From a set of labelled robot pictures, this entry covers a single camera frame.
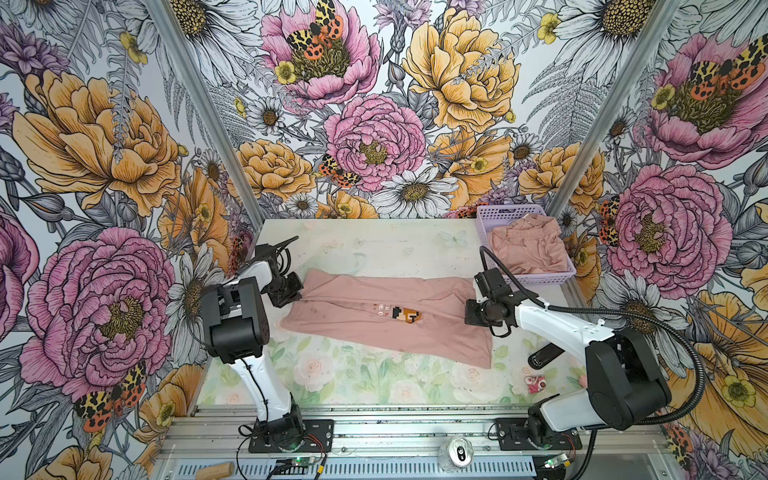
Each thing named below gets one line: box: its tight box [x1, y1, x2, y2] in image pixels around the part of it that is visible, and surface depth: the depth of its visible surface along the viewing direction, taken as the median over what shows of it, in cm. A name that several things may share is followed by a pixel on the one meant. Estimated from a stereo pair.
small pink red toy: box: [524, 376, 547, 395], surface depth 81 cm
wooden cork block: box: [196, 461, 235, 480], surface depth 70 cm
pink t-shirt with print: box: [281, 269, 493, 368], surface depth 96 cm
